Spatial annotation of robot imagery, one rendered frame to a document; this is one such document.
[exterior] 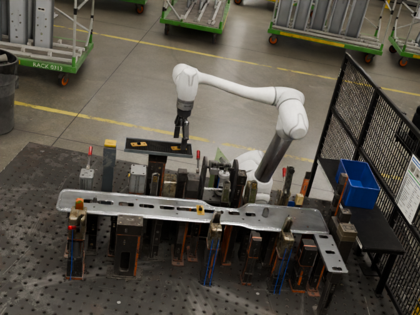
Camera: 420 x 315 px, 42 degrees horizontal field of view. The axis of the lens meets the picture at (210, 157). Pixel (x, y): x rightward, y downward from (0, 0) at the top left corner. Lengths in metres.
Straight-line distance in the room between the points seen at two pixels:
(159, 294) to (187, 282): 0.17
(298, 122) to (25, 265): 1.53
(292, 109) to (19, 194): 1.64
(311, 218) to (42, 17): 4.65
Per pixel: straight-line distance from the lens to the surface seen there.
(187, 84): 2.76
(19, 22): 6.85
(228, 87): 2.92
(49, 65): 6.46
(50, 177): 3.50
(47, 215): 3.17
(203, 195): 2.97
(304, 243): 2.77
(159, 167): 2.99
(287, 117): 2.83
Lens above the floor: 2.56
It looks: 29 degrees down
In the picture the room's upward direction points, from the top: 10 degrees clockwise
